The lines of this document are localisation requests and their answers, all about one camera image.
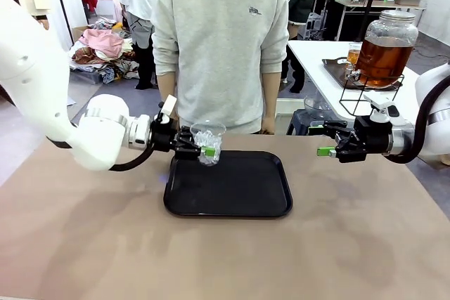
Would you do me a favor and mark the glass tea drink dispenser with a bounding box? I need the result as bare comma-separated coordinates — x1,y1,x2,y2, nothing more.
354,10,419,89

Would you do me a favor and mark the background work desk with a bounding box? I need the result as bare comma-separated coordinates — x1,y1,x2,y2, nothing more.
316,0,428,41

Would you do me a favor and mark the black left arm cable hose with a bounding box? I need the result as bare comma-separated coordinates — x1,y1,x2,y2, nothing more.
45,138,158,171

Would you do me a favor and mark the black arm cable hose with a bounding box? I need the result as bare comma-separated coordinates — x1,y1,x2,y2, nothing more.
385,84,450,165
45,138,158,171

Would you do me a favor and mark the short clear iced cup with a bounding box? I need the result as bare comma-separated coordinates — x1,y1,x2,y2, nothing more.
189,121,227,167

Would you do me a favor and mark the white side table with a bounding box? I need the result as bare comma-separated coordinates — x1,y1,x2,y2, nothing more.
286,39,423,122

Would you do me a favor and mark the person's left forearm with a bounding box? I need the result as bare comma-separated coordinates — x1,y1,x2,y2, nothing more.
262,71,281,120

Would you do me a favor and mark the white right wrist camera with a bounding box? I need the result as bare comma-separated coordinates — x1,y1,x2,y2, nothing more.
364,93,401,125

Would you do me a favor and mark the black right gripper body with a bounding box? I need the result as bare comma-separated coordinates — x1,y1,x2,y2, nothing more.
351,116,394,157

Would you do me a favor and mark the dark metal tray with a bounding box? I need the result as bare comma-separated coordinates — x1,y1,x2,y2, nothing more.
321,56,405,92

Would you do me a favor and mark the pile of mixed clothes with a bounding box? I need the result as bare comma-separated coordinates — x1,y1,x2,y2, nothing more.
68,18,140,85

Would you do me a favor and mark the person's left hand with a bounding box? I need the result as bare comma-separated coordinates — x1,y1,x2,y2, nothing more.
260,116,277,136

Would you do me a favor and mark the black wire dispenser stand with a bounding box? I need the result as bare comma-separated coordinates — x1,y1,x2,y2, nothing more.
339,67,405,118

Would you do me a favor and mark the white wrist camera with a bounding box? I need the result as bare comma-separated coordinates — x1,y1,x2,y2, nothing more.
156,94,178,124
364,93,401,125

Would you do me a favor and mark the person in grey sweatshirt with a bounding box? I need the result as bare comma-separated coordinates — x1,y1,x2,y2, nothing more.
150,0,290,136

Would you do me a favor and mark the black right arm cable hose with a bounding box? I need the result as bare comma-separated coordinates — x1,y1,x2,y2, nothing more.
385,84,450,165

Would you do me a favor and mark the black plastic serving tray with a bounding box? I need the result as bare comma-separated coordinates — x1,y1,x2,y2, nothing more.
163,150,293,219

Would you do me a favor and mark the person's right forearm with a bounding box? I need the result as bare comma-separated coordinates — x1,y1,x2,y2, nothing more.
156,70,180,104

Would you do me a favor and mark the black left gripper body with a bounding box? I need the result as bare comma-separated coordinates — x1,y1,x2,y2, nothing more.
150,117,182,153

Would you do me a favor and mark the grey computer case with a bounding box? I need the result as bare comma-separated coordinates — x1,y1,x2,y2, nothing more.
304,11,324,41

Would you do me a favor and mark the clear plastic bowl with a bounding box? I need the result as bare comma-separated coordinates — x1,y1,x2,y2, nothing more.
303,93,334,112

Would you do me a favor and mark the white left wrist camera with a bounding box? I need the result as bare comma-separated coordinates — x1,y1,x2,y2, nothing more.
156,94,178,124

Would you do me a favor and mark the dark grey plastic stool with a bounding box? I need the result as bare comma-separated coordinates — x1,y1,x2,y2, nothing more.
286,108,316,136

